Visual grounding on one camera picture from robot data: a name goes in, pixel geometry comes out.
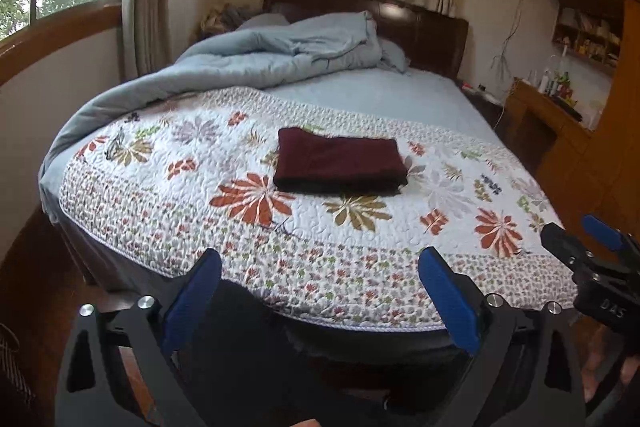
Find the person's right hand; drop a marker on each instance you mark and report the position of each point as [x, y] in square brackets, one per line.
[602, 359]

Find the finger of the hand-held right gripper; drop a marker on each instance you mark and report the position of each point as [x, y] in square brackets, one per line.
[565, 247]
[602, 232]

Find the wooden wall shelf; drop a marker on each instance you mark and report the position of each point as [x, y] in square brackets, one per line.
[587, 34]

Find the maroon pants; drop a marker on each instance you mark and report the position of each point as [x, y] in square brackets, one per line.
[340, 159]

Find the grey pillow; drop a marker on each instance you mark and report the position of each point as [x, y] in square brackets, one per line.
[262, 21]

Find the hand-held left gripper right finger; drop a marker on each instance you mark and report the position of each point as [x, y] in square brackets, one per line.
[450, 302]

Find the light blue bed sheet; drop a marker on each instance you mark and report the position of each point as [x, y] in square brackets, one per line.
[390, 99]

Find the dark wooden headboard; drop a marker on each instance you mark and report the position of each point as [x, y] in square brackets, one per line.
[420, 32]

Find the group of bottles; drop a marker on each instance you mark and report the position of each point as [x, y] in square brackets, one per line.
[555, 82]

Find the floral quilted bedspread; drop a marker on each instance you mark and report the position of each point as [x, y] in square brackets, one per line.
[200, 207]

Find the furry brown plush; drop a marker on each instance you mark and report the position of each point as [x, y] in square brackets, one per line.
[222, 21]

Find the grey-blue comforter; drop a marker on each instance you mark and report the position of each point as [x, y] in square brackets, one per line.
[280, 52]

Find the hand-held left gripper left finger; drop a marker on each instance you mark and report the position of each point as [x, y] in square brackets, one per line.
[192, 299]

